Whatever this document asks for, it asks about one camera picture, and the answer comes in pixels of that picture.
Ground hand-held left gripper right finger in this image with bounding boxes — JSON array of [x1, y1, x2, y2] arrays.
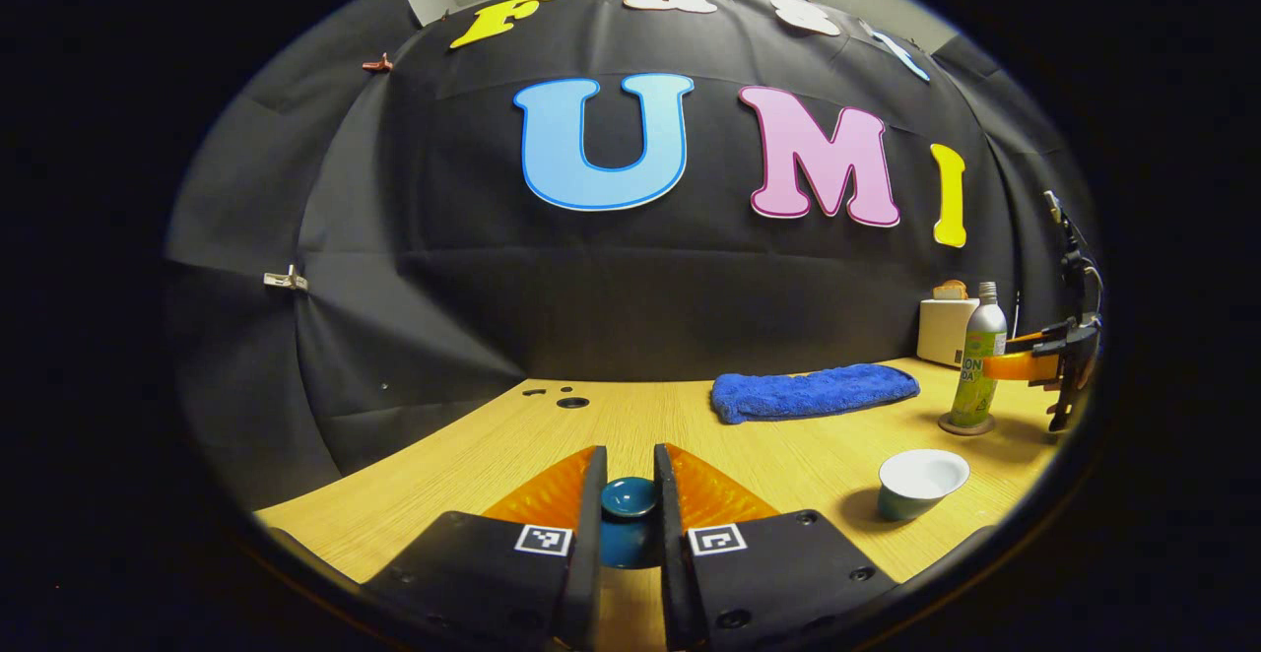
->
[[653, 443, 897, 651]]

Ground black backdrop cloth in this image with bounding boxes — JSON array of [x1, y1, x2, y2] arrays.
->
[[166, 0, 1099, 510]]

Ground teal teacup lid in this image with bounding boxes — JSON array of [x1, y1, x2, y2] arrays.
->
[[599, 476, 661, 570]]

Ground blue towel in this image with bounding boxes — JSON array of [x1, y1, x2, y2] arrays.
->
[[710, 363, 921, 425]]

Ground white toaster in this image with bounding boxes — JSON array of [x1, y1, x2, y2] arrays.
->
[[916, 297, 981, 369]]

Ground teal teacup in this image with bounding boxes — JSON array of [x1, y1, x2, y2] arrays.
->
[[878, 449, 971, 523]]

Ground silver green water bottle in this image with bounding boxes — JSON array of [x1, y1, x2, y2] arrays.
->
[[950, 282, 1009, 428]]

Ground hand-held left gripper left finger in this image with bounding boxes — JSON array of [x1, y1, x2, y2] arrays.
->
[[365, 445, 609, 648]]

